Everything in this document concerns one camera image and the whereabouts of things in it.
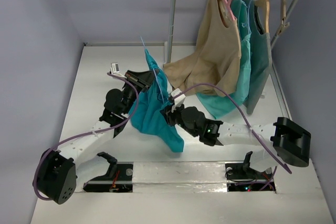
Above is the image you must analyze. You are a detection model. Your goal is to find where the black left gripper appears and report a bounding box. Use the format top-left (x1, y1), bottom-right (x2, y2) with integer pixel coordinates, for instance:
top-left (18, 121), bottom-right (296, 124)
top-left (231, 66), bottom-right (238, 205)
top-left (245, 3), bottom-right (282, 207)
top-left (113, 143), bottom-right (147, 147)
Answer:
top-left (121, 69), bottom-right (159, 115)

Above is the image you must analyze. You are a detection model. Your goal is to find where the light blue wire hanger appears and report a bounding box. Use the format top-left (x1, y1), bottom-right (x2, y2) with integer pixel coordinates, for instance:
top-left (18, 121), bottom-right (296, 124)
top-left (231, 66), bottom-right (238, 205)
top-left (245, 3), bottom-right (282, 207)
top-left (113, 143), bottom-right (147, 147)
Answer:
top-left (140, 37), bottom-right (169, 104)

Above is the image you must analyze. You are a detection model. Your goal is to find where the turquoise blue t shirt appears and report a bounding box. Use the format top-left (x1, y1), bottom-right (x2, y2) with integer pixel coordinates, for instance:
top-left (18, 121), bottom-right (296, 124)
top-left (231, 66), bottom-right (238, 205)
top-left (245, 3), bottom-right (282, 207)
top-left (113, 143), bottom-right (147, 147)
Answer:
top-left (130, 49), bottom-right (185, 153)

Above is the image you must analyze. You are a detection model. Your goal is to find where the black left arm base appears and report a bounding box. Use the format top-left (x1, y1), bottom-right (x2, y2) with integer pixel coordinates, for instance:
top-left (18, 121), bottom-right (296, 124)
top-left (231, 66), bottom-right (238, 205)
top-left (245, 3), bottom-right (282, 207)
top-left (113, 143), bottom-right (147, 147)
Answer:
top-left (83, 152), bottom-right (133, 193)

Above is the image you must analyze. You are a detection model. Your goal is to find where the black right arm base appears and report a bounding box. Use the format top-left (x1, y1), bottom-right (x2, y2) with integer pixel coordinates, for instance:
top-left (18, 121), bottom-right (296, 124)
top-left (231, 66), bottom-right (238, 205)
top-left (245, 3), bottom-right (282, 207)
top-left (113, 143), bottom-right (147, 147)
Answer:
top-left (225, 151), bottom-right (276, 192)

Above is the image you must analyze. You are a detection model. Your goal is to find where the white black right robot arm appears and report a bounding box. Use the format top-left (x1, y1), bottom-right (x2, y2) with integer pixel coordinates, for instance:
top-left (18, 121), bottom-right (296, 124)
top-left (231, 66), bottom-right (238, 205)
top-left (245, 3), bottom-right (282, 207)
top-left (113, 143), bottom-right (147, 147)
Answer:
top-left (161, 105), bottom-right (311, 178)

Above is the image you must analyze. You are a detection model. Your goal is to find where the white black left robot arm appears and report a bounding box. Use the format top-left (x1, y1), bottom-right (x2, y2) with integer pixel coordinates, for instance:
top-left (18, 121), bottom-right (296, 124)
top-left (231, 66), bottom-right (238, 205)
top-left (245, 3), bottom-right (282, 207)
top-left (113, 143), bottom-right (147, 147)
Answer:
top-left (33, 69), bottom-right (159, 205)

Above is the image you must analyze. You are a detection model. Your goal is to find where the teal green t shirt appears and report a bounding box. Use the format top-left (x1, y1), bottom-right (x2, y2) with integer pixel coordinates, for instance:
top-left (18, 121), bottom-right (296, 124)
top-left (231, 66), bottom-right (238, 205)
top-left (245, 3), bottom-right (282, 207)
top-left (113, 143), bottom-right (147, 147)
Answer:
top-left (196, 0), bottom-right (253, 120)

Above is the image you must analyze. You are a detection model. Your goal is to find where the beige t shirt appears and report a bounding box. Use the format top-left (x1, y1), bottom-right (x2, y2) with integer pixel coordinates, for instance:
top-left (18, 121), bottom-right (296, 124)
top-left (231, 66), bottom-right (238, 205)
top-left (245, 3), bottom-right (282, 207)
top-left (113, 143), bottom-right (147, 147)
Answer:
top-left (163, 0), bottom-right (242, 96)

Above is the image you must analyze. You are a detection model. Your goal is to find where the dark teal grey shirt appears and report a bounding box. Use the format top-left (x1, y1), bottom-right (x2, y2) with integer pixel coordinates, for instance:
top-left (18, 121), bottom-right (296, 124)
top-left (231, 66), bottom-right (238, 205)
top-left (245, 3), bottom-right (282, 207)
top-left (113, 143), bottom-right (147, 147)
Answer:
top-left (243, 0), bottom-right (272, 114)

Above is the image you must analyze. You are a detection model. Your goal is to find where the wooden coat hanger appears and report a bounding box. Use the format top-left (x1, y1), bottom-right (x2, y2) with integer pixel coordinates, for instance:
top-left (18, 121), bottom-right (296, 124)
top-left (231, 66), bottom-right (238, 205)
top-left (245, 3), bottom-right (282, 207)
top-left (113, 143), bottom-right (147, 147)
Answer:
top-left (255, 0), bottom-right (270, 33)

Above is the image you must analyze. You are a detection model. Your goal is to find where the blue hanger on rack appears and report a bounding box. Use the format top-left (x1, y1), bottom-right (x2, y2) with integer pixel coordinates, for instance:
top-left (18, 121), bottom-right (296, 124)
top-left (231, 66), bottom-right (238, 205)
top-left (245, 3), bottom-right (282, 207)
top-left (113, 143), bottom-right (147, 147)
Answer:
top-left (247, 0), bottom-right (252, 35)

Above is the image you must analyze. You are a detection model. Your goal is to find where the wooden clip hanger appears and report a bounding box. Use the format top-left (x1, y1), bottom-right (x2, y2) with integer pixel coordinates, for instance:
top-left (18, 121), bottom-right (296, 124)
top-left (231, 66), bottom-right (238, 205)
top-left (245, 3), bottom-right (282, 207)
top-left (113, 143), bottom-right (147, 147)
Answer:
top-left (275, 0), bottom-right (289, 37)

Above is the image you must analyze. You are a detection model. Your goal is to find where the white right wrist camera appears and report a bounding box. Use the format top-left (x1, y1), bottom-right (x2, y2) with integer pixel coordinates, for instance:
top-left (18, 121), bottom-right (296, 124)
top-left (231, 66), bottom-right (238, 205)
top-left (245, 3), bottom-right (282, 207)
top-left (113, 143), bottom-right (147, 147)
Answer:
top-left (169, 88), bottom-right (186, 112)

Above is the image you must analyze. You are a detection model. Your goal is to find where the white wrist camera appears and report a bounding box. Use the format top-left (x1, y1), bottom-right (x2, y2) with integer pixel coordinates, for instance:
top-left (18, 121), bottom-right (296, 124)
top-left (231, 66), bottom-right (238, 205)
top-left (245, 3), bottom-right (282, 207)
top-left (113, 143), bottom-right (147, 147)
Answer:
top-left (169, 88), bottom-right (186, 112)
top-left (110, 62), bottom-right (120, 74)

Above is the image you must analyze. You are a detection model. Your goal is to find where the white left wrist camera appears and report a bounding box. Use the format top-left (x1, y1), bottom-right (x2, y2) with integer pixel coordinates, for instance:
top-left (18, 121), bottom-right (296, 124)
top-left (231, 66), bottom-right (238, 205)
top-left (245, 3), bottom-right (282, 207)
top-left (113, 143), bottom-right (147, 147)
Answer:
top-left (110, 62), bottom-right (120, 74)

